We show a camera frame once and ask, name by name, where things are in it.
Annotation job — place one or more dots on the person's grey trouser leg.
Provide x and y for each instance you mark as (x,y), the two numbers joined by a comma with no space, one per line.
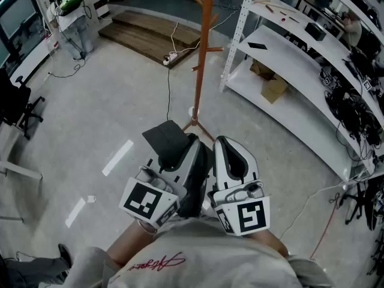
(27,270)

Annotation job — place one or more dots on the dark wooden step platform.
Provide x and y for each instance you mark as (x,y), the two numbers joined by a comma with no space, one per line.
(147,36)

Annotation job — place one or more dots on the person's black shoe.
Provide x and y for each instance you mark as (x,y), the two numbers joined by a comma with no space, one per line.
(64,253)

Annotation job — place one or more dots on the white power strip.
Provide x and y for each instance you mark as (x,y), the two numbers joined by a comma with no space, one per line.
(170,58)

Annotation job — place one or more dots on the short white floor tape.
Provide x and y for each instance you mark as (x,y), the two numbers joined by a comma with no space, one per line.
(75,212)

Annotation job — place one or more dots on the long white floor tape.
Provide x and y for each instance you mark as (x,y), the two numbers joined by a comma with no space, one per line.
(117,157)

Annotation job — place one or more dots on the large dark wall screen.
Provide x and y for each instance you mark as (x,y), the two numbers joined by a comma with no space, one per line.
(16,19)

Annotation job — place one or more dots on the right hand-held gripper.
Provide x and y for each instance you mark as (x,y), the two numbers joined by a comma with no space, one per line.
(252,213)

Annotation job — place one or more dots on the spare gripper device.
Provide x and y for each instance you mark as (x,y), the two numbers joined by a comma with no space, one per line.
(327,79)
(368,84)

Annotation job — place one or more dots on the black felt bag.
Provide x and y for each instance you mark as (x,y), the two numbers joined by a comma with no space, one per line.
(168,141)

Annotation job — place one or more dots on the white metal shelving rack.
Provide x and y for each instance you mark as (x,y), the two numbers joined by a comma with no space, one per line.
(285,70)

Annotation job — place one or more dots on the flat black tablet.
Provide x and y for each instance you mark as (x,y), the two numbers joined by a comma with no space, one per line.
(257,45)

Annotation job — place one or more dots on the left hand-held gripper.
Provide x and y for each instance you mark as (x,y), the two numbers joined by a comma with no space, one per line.
(141,201)

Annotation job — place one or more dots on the small black box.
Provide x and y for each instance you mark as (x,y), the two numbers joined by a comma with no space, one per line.
(315,31)

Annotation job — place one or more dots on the person's grey shirt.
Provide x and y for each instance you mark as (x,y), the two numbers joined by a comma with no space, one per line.
(195,256)

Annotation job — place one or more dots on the person's right forearm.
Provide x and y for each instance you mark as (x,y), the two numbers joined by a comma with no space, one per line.
(271,241)

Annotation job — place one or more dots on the person's left forearm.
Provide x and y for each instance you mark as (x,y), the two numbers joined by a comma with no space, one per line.
(129,244)

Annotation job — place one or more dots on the light wooden stick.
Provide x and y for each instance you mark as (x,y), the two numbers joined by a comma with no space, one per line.
(261,1)

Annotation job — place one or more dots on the open cardboard box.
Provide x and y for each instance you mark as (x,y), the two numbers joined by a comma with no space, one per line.
(271,84)

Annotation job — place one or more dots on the black office chair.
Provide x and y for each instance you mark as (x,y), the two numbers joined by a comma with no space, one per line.
(16,100)

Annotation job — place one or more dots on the black swivel chair base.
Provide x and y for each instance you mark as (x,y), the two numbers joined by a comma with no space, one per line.
(357,202)

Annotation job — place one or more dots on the white table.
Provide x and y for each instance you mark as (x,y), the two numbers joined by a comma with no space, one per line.
(15,166)

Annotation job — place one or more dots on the orange wooden coat rack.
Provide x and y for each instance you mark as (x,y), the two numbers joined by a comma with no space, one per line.
(201,55)

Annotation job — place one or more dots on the small white cabinet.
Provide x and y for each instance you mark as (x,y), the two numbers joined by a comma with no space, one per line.
(102,9)

